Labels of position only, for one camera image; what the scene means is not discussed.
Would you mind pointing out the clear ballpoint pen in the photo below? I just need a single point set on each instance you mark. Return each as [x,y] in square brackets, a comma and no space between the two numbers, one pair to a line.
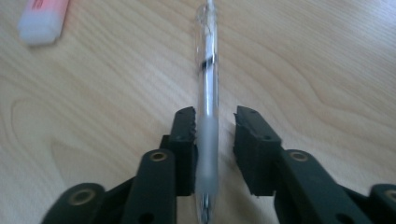
[208,93]

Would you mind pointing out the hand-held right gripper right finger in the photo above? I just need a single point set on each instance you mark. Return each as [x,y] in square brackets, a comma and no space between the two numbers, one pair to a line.
[255,146]

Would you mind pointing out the orange highlighter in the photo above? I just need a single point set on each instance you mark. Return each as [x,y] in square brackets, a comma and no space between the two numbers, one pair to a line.
[43,21]

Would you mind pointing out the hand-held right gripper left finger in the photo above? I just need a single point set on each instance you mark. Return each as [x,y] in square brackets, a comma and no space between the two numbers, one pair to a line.
[183,140]

